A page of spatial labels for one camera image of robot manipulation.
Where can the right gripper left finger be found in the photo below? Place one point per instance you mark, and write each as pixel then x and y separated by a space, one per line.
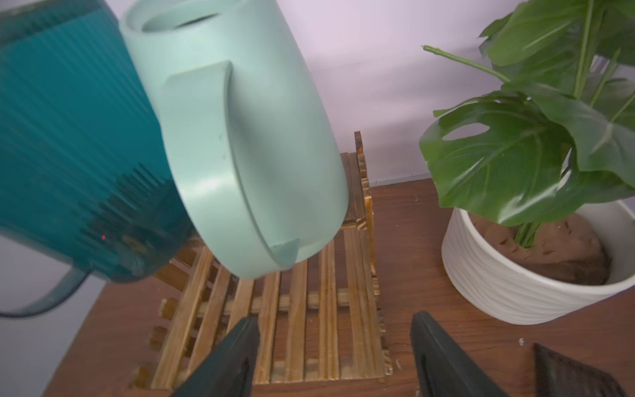
pixel 229 369

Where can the light green watering can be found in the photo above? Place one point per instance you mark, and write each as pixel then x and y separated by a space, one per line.
pixel 246 136

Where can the white ribbed plant pot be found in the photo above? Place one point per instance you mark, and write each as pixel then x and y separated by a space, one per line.
pixel 508 292

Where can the black plastic scoop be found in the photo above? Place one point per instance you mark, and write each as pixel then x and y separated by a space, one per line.
pixel 557 375

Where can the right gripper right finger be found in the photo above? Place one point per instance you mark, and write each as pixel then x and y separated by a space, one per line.
pixel 443 367

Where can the dark teal watering can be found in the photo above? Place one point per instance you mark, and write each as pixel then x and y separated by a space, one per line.
pixel 84 175

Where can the green monstera plant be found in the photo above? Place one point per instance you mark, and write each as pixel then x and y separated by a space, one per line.
pixel 558 134

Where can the wooden slatted shelf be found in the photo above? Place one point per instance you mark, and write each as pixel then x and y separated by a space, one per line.
pixel 319 321

